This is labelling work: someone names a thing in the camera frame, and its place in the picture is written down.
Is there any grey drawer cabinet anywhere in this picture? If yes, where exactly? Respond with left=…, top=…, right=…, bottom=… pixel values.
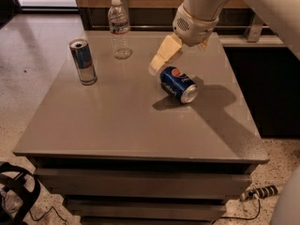
left=14, top=31, right=268, bottom=225

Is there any metal wall bracket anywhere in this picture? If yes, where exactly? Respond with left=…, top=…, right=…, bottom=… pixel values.
left=244, top=14, right=263, bottom=43

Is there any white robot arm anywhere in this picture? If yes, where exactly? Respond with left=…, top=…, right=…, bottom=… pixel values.
left=149, top=0, right=300, bottom=75

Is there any silver blue energy drink can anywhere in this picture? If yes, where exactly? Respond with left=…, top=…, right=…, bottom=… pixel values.
left=69, top=38, right=98, bottom=85

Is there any white power strip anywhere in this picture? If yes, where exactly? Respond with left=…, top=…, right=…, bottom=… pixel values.
left=240, top=185, right=283, bottom=202

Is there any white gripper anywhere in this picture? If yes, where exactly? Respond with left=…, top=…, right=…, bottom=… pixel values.
left=149, top=5, right=218, bottom=73

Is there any clear plastic water bottle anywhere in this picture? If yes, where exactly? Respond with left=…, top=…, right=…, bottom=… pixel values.
left=108, top=0, right=132, bottom=59

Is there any blue pepsi can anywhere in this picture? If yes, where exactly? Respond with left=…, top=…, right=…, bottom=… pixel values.
left=159, top=67, right=198, bottom=104

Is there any wooden wall counter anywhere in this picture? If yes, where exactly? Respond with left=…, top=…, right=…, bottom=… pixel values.
left=70, top=0, right=285, bottom=49

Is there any black power cable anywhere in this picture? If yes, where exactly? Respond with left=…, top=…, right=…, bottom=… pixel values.
left=215, top=198, right=262, bottom=222

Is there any thin black cable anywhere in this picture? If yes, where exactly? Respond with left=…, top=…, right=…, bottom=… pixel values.
left=28, top=205, right=68, bottom=223

